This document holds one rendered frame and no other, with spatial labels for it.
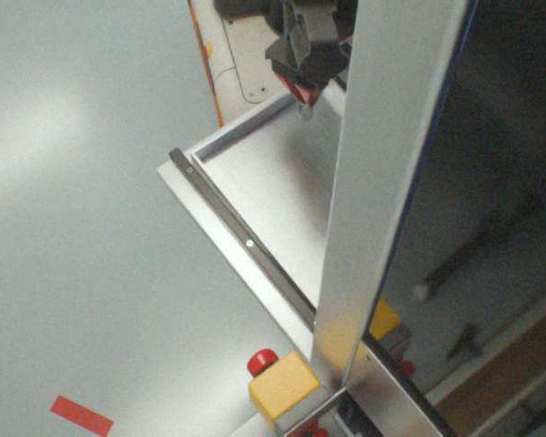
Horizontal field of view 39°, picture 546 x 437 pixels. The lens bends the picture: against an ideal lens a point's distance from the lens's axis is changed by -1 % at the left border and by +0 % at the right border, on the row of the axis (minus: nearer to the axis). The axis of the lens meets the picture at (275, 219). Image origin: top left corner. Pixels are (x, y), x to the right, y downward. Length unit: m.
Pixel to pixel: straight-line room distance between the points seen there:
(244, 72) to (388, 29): 1.67
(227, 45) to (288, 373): 1.33
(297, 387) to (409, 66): 0.58
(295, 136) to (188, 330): 0.92
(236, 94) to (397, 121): 1.60
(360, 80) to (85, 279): 1.74
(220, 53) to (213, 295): 0.64
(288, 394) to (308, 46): 0.42
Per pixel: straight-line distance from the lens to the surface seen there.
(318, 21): 0.98
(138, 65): 2.48
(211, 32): 2.17
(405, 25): 0.40
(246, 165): 1.22
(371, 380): 0.83
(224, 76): 2.08
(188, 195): 1.21
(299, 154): 1.23
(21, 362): 2.12
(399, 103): 0.44
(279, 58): 1.10
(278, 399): 0.93
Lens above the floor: 1.94
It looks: 64 degrees down
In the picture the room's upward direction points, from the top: straight up
